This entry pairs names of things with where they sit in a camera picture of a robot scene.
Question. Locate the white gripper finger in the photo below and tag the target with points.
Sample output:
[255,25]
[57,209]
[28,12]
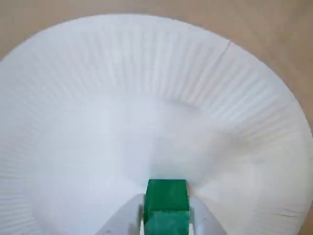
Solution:
[127,215]
[200,220]

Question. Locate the white paper plate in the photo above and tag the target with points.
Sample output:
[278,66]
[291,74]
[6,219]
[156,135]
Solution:
[122,110]

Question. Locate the green cube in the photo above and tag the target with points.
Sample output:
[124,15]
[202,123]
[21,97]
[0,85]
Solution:
[166,203]

